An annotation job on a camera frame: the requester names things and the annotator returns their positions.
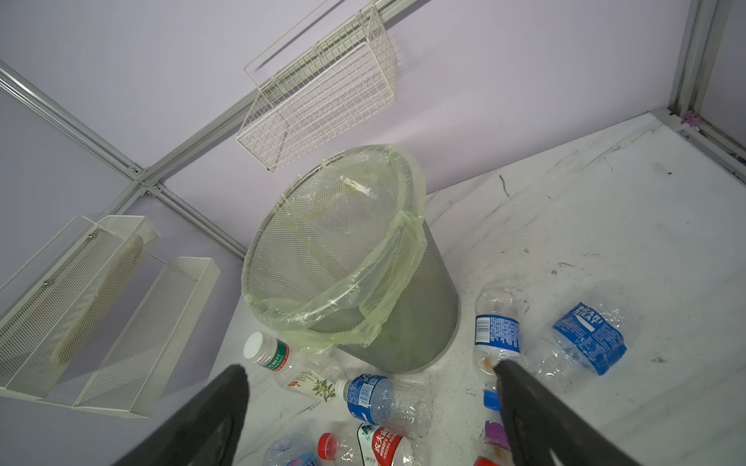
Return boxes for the aluminium frame profiles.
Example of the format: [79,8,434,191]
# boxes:
[1,1,745,225]

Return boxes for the small clear bottle blue white label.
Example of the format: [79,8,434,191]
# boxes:
[474,283,522,380]

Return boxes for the white two-tier mesh shelf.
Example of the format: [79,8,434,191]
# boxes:
[1,216,221,419]

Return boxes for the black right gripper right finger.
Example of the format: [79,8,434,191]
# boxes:
[493,360,635,465]

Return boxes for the clear bottle green neck label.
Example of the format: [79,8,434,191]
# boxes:
[243,331,345,403]

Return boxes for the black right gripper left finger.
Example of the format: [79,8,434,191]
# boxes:
[116,364,250,465]

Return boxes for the green plastic bin liner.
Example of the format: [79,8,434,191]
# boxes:
[242,145,427,351]

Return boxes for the white wire wall basket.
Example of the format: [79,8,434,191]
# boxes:
[236,4,398,172]

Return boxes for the large clear bottle colourful label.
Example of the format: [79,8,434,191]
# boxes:
[262,433,321,466]

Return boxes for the red cap clear bottle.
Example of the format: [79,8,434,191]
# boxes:
[317,423,425,466]

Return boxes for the small crushed bottle blue label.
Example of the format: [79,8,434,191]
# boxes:
[483,287,636,412]

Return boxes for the round clear bottle red label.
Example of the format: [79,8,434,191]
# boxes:
[473,421,514,466]

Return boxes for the small bottle blue label near bin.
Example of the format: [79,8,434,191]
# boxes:
[335,374,434,438]

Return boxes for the grey mesh waste bin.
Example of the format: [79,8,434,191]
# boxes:
[242,145,460,374]

